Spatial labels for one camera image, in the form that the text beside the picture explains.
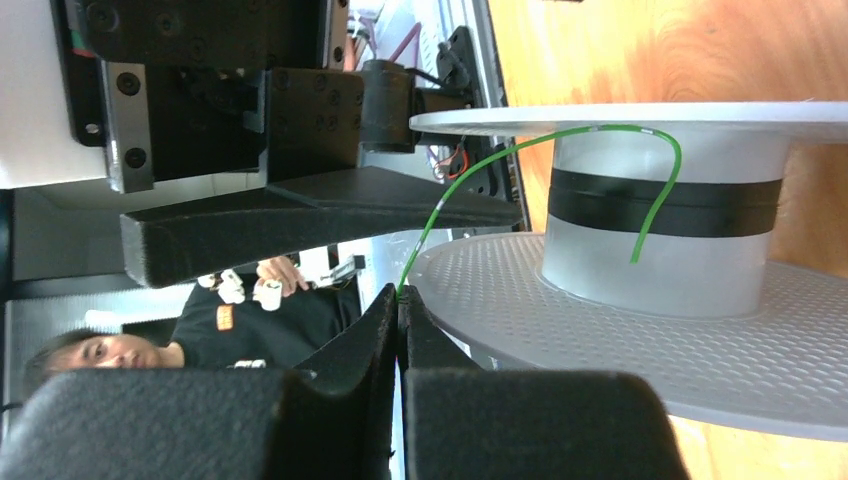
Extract grey filament spool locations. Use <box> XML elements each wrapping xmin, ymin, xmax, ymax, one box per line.
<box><xmin>410</xmin><ymin>102</ymin><xmax>847</xmax><ymax>441</ymax></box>

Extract green wire coil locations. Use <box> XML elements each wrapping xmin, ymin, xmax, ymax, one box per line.
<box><xmin>396</xmin><ymin>124</ymin><xmax>684</xmax><ymax>296</ymax></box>

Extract person in black shirt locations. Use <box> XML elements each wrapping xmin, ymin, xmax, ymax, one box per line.
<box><xmin>23</xmin><ymin>256</ymin><xmax>361</xmax><ymax>397</ymax></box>

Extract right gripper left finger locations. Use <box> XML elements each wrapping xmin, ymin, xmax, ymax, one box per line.
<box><xmin>1</xmin><ymin>285</ymin><xmax>398</xmax><ymax>479</ymax></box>

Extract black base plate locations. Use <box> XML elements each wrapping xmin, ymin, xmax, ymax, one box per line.
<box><xmin>437</xmin><ymin>26</ymin><xmax>529</xmax><ymax>237</ymax></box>

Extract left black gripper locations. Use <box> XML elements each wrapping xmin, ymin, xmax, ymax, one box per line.
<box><xmin>49</xmin><ymin>0</ymin><xmax>525</xmax><ymax>289</ymax></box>

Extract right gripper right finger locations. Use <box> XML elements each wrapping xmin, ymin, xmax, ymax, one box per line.
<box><xmin>398</xmin><ymin>286</ymin><xmax>688</xmax><ymax>479</ymax></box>

